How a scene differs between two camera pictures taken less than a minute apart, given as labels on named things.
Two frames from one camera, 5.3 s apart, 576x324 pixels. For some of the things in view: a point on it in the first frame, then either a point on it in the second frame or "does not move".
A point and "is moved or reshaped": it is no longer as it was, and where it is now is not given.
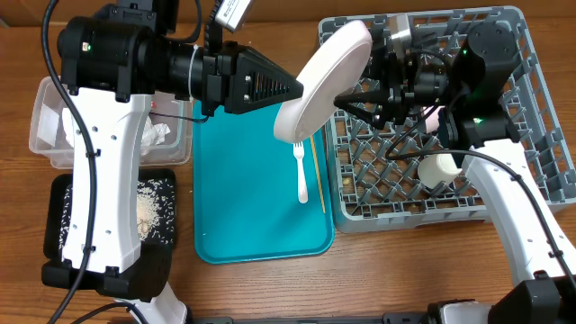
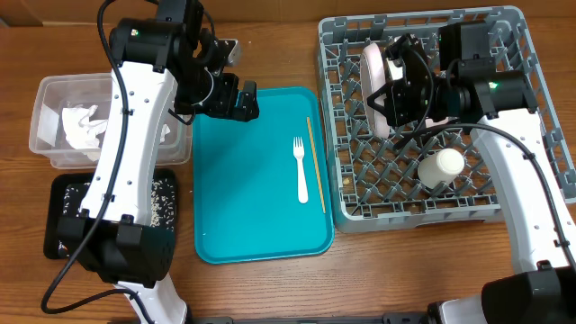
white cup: (436, 168) does not move
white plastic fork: (303, 191) does not move
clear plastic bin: (166, 137) does not move
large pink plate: (333, 66) is moved or reshaped
